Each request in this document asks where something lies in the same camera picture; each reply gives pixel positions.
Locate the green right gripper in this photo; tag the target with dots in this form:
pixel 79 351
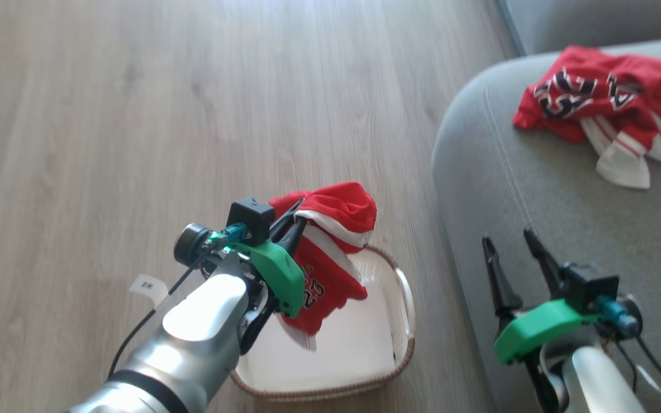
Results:
pixel 531 330

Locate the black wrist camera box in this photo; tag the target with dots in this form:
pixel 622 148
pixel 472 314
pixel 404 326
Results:
pixel 253 218
pixel 591 289

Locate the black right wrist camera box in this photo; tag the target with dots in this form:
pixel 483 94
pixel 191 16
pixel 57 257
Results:
pixel 591 289

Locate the red jersey large number 23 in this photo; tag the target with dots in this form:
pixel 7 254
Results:
pixel 640 92

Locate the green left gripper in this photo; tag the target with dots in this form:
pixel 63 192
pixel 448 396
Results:
pixel 279 269

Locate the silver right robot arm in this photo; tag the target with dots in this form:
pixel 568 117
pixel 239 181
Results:
pixel 600 384

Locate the grey fabric sofa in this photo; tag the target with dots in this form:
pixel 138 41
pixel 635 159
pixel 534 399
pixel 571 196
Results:
pixel 537 189

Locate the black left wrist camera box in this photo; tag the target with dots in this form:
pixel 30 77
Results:
pixel 253 218

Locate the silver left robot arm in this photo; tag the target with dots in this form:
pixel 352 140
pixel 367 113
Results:
pixel 193 338

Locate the red shorts white stripe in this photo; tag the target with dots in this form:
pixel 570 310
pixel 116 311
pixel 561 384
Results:
pixel 330 269

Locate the white woven laundry basket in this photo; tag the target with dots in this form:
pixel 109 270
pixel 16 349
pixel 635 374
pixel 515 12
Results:
pixel 365 350

